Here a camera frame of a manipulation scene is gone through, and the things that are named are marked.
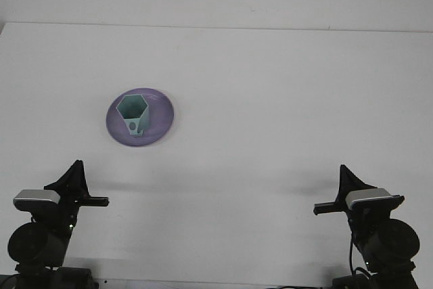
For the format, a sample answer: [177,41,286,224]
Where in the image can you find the pale blue hexagonal cup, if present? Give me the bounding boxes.
[116,93,150,138]

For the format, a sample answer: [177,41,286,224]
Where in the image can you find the pale purple round plate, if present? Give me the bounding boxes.
[106,87,176,148]

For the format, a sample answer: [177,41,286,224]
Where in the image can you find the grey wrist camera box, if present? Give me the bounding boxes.
[345,187,396,210]
[12,189,62,212]

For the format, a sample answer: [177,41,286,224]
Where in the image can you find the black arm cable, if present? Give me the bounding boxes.
[347,234,363,275]

